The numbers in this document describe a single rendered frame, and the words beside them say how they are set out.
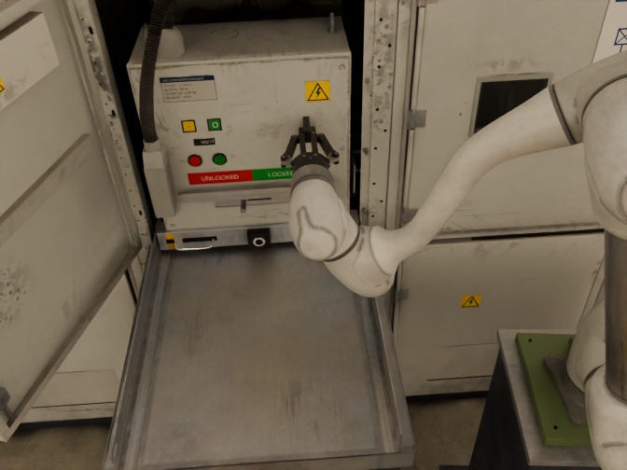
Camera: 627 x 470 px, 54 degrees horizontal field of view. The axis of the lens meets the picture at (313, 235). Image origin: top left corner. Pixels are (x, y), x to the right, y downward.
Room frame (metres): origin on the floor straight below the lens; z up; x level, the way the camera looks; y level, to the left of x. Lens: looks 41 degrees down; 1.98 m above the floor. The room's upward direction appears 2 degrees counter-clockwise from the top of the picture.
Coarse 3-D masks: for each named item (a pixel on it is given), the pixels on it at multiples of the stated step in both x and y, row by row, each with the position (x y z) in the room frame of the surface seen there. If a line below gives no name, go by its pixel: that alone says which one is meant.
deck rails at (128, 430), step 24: (360, 216) 1.30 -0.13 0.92; (168, 264) 1.21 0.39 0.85; (144, 288) 1.06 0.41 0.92; (144, 312) 1.01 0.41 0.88; (360, 312) 1.01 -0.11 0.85; (144, 336) 0.97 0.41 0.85; (144, 360) 0.90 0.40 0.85; (384, 360) 0.84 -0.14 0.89; (144, 384) 0.83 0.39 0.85; (384, 384) 0.80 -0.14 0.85; (120, 408) 0.73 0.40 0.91; (144, 408) 0.77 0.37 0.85; (384, 408) 0.74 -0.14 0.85; (120, 432) 0.69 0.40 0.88; (384, 432) 0.69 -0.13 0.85; (120, 456) 0.65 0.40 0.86
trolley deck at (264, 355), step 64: (192, 256) 1.24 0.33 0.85; (256, 256) 1.23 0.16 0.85; (192, 320) 1.02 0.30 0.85; (256, 320) 1.01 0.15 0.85; (320, 320) 1.00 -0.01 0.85; (384, 320) 0.99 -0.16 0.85; (192, 384) 0.83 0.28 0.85; (256, 384) 0.82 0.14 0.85; (320, 384) 0.81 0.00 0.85; (192, 448) 0.67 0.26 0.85; (256, 448) 0.67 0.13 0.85; (320, 448) 0.66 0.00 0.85
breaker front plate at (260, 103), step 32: (192, 64) 1.27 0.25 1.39; (224, 64) 1.28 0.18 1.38; (256, 64) 1.28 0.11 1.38; (288, 64) 1.28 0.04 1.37; (320, 64) 1.28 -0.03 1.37; (160, 96) 1.27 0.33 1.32; (224, 96) 1.28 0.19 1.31; (256, 96) 1.28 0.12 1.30; (288, 96) 1.28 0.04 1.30; (160, 128) 1.27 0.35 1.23; (224, 128) 1.28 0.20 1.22; (256, 128) 1.28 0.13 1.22; (288, 128) 1.28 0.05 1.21; (320, 128) 1.28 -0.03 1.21; (256, 160) 1.28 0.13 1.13; (192, 192) 1.27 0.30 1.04; (192, 224) 1.27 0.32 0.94; (224, 224) 1.27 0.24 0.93; (256, 224) 1.28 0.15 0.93
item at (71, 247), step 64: (0, 64) 1.05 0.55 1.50; (64, 64) 1.26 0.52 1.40; (0, 128) 1.03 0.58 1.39; (64, 128) 1.20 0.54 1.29; (0, 192) 0.97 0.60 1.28; (64, 192) 1.13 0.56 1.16; (0, 256) 0.91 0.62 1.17; (64, 256) 1.06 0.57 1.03; (128, 256) 1.26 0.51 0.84; (0, 320) 0.85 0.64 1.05; (64, 320) 0.99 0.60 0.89; (0, 384) 0.78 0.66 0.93
